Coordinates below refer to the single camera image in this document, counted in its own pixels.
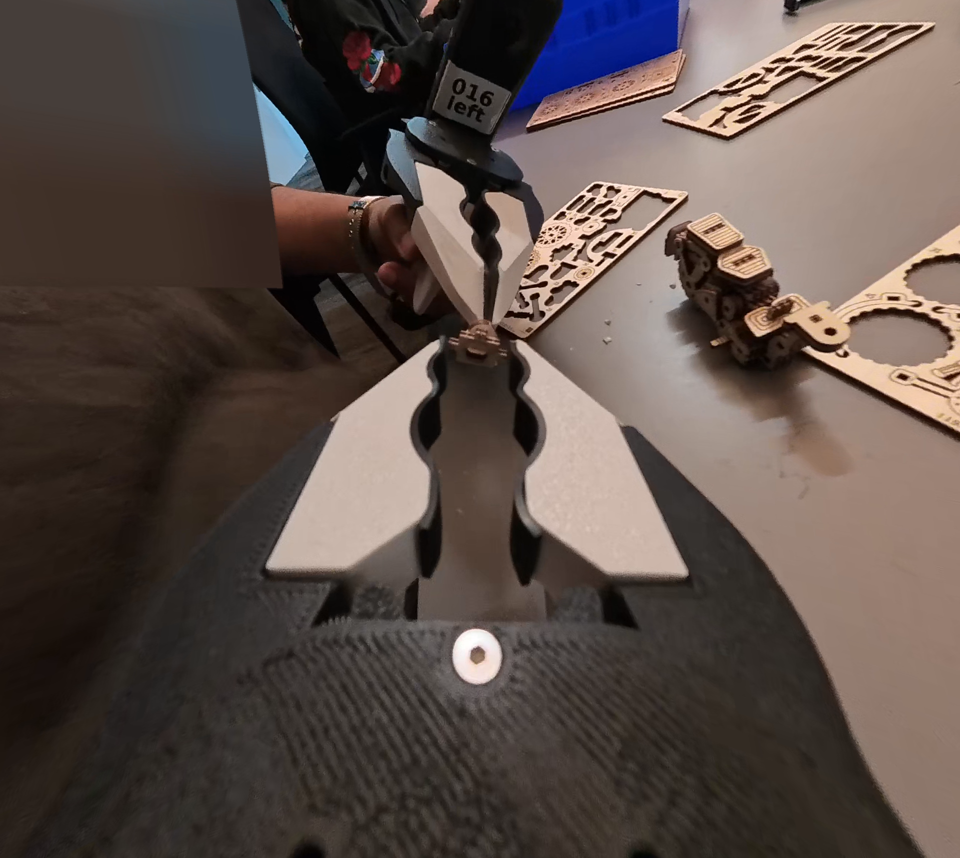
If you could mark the wooden model vehicle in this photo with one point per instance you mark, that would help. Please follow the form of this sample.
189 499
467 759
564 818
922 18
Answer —
735 273

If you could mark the black chair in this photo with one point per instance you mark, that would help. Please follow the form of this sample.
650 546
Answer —
300 101

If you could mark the small wooden puzzle piece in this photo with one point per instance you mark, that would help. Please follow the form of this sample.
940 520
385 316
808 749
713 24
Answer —
480 344

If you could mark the blue plastic bin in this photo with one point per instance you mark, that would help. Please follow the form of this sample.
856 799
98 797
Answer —
600 11

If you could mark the wooden sheet with gear cutouts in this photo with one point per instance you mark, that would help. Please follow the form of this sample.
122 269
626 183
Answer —
570 251

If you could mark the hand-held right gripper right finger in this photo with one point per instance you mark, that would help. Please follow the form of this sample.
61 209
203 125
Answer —
600 498

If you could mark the person's left hand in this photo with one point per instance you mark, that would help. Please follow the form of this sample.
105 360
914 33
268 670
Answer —
394 236

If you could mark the brown wooden puzzle sheet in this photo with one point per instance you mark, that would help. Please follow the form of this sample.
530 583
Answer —
607 90

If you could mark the grey desk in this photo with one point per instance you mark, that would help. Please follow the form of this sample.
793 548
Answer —
862 536

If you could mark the person's left forearm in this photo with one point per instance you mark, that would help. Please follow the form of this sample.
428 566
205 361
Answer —
315 228

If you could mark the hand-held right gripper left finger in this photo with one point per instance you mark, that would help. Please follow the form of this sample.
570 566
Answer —
352 498

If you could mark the person's brown garment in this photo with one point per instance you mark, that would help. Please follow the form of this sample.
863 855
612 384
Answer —
112 423

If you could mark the long wooden puzzle sheet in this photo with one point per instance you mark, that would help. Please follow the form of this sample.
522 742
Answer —
701 111

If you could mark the wooden sheet with round holes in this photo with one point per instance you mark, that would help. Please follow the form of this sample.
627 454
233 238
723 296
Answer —
870 367

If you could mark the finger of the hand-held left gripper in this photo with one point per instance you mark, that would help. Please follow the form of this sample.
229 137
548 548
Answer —
514 243
439 236

